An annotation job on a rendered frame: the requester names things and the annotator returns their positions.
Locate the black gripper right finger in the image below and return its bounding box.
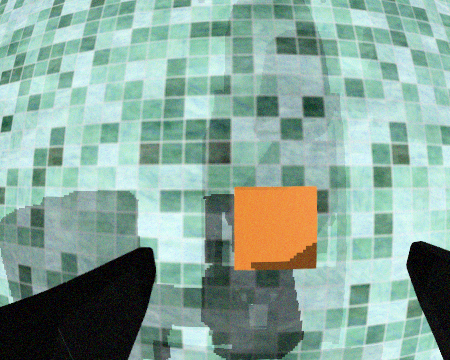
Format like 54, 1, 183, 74
406, 241, 450, 360

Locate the orange block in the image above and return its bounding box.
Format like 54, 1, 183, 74
234, 187, 317, 271

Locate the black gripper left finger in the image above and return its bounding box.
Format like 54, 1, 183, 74
0, 247, 156, 360

